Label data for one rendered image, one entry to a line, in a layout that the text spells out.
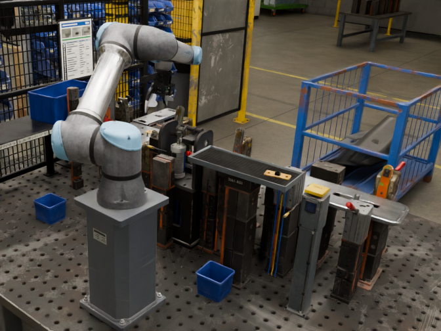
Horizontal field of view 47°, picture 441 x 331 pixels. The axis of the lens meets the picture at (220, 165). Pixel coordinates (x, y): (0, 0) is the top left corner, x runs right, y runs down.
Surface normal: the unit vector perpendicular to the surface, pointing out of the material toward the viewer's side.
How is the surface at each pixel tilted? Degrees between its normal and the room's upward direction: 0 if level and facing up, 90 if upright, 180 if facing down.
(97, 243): 90
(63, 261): 0
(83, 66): 90
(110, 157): 92
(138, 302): 90
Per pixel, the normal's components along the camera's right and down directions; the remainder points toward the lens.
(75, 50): 0.84, 0.26
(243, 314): 0.07, -0.92
